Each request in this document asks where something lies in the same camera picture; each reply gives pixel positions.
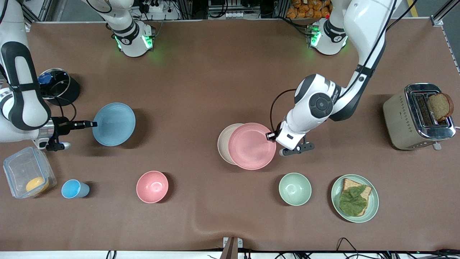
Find beige plate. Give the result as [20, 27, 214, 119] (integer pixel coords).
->
[217, 123, 245, 165]

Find green lettuce leaf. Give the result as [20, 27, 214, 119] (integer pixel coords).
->
[339, 185, 368, 217]

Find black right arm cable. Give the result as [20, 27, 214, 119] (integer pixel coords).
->
[49, 74, 78, 123]

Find brown bread slice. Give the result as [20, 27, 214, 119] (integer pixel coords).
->
[340, 178, 372, 217]

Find green bowl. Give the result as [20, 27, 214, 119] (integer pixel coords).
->
[279, 173, 312, 206]

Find pink bowl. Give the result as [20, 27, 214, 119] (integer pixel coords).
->
[136, 171, 169, 204]

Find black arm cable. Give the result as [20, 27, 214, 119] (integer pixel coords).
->
[270, 0, 419, 135]
[49, 74, 78, 123]

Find blue cup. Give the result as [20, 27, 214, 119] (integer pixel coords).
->
[61, 179, 90, 199]

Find clear plastic container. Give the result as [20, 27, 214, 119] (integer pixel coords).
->
[3, 146, 57, 199]

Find orange snack bags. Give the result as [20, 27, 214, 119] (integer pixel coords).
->
[286, 0, 331, 19]

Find black pot with blue handle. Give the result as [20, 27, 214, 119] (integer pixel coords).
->
[38, 68, 80, 106]

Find beige chrome toaster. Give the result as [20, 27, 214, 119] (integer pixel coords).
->
[382, 83, 457, 151]

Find blue plate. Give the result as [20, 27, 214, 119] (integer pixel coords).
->
[92, 103, 136, 146]

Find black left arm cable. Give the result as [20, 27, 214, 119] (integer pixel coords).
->
[270, 0, 419, 135]

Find aluminium frame strut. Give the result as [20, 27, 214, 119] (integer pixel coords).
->
[431, 0, 460, 26]
[20, 0, 54, 33]

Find yellow round food piece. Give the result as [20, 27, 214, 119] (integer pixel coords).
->
[26, 177, 50, 195]

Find black loose cable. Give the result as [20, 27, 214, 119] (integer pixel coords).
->
[335, 237, 360, 259]

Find brown toast slice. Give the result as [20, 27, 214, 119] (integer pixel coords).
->
[427, 92, 454, 122]

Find green plate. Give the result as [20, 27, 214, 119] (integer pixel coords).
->
[331, 174, 380, 223]

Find pink plate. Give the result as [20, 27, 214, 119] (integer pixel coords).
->
[228, 123, 277, 170]

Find brown table cover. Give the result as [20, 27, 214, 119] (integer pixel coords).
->
[0, 20, 460, 252]

